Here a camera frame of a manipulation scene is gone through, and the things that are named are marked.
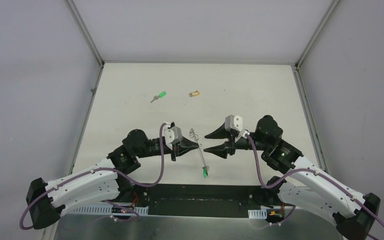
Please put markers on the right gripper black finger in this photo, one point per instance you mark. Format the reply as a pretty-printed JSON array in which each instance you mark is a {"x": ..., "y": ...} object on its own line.
[
  {"x": 219, "y": 133},
  {"x": 221, "y": 150}
]

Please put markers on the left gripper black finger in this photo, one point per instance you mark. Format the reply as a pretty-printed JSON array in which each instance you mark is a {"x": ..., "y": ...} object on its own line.
[
  {"x": 182, "y": 150},
  {"x": 186, "y": 143}
]

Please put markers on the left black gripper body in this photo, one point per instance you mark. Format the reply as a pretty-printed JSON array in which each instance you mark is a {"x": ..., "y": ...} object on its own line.
[{"x": 173, "y": 151}]

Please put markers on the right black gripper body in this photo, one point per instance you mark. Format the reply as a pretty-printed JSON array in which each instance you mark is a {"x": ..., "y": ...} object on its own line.
[{"x": 232, "y": 138}]

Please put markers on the large wire keyring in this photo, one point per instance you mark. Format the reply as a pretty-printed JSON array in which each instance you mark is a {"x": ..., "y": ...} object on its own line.
[{"x": 195, "y": 137}]

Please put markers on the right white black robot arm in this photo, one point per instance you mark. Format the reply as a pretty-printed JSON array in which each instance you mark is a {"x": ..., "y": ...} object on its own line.
[{"x": 301, "y": 184}]

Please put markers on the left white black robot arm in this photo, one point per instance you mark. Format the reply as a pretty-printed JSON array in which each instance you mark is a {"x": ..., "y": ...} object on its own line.
[{"x": 106, "y": 180}]

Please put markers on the yellow key tag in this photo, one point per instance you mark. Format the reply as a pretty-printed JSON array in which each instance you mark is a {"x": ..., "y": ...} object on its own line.
[{"x": 194, "y": 93}]

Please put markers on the green tagged loose key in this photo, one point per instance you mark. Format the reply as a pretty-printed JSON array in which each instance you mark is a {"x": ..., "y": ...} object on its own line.
[{"x": 156, "y": 97}]

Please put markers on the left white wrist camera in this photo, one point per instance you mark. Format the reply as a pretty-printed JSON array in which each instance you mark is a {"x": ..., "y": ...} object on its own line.
[{"x": 172, "y": 134}]

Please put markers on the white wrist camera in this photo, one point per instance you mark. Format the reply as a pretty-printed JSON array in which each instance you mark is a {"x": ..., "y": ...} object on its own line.
[
  {"x": 233, "y": 122},
  {"x": 172, "y": 134}
]

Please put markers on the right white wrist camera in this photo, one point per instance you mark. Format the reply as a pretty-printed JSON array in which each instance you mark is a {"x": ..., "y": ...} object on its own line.
[{"x": 233, "y": 122}]

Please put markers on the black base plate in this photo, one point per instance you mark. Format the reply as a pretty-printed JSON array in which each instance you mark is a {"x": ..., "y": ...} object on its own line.
[{"x": 188, "y": 200}]

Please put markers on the right white cable duct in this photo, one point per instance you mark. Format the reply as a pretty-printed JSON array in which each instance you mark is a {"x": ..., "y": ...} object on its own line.
[{"x": 257, "y": 214}]

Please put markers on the white cable duct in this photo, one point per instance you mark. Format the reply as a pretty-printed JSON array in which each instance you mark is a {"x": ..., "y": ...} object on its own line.
[
  {"x": 257, "y": 214},
  {"x": 100, "y": 209}
]

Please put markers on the left white cable duct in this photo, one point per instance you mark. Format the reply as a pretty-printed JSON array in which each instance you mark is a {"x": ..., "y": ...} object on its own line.
[{"x": 100, "y": 209}]

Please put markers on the left aluminium frame post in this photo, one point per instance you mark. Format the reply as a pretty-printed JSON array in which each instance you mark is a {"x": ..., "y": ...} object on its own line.
[{"x": 91, "y": 77}]

